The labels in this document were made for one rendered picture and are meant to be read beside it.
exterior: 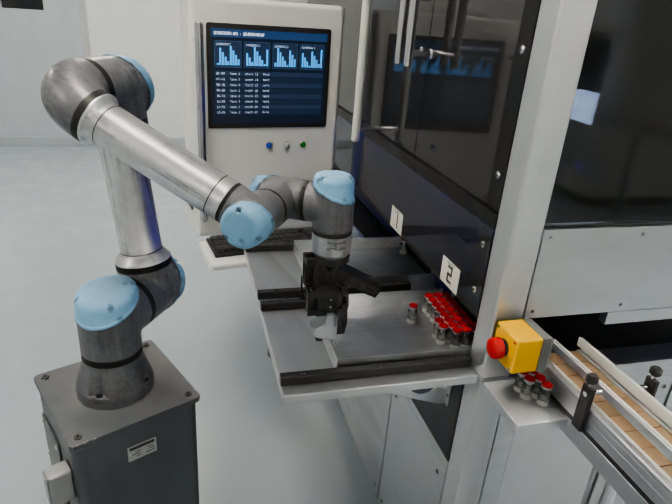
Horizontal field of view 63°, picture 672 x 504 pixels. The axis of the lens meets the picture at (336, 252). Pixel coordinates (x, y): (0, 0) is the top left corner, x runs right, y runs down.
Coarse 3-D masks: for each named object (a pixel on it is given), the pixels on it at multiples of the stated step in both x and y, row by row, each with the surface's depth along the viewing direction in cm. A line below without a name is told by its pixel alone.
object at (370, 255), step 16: (304, 240) 162; (352, 240) 166; (368, 240) 167; (384, 240) 169; (400, 240) 170; (352, 256) 162; (368, 256) 162; (384, 256) 163; (400, 256) 164; (368, 272) 152; (384, 272) 153; (400, 272) 154; (416, 272) 155
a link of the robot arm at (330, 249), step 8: (312, 232) 102; (312, 240) 102; (320, 240) 100; (328, 240) 100; (336, 240) 100; (344, 240) 100; (312, 248) 103; (320, 248) 101; (328, 248) 100; (336, 248) 100; (344, 248) 101; (320, 256) 102; (328, 256) 101; (336, 256) 101; (344, 256) 102
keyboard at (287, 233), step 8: (280, 232) 189; (288, 232) 189; (296, 232) 190; (304, 232) 192; (208, 240) 181; (216, 240) 179; (224, 240) 179; (272, 240) 182; (280, 240) 182; (288, 240) 184; (216, 248) 174; (224, 248) 173; (232, 248) 174; (240, 248) 175; (216, 256) 172; (224, 256) 173
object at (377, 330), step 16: (352, 304) 134; (368, 304) 135; (384, 304) 136; (400, 304) 137; (352, 320) 128; (368, 320) 129; (384, 320) 129; (400, 320) 130; (416, 320) 130; (352, 336) 122; (368, 336) 122; (384, 336) 123; (400, 336) 123; (416, 336) 124; (336, 352) 110; (352, 352) 116; (368, 352) 117; (384, 352) 117; (400, 352) 118; (416, 352) 112; (432, 352) 113; (448, 352) 114; (464, 352) 115
